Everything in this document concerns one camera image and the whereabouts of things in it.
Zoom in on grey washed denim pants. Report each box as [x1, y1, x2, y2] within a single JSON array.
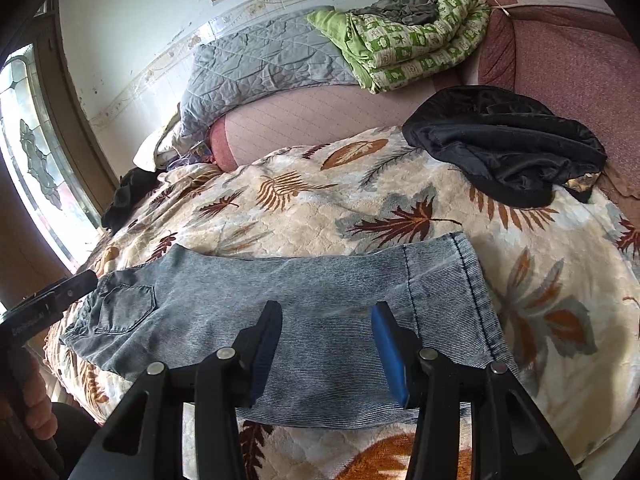
[[62, 233, 512, 430]]

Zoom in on person left hand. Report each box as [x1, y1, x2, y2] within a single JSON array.
[[20, 352, 58, 441]]

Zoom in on stained glass wooden door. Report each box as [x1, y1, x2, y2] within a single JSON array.
[[1, 0, 116, 308]]

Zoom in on black garment left side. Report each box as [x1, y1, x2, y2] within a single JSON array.
[[101, 167, 160, 234]]

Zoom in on black garment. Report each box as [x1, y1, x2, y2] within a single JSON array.
[[101, 167, 160, 234], [402, 86, 608, 208]]

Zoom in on leaf pattern quilted bedspread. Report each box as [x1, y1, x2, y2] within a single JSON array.
[[87, 128, 639, 479]]

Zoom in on cream pillow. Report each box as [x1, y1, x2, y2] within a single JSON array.
[[132, 105, 188, 172]]

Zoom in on black garment right side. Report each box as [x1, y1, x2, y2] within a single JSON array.
[[402, 86, 608, 208]]

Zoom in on grey quilted pillow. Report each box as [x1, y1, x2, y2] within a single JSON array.
[[177, 8, 357, 151]]

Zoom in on green patterned folded blanket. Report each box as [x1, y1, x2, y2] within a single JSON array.
[[307, 0, 490, 94]]

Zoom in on pink padded headboard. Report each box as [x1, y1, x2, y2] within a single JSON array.
[[205, 0, 639, 205]]

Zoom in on dark grey crumpled cloth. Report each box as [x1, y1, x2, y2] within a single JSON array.
[[350, 0, 439, 25]]

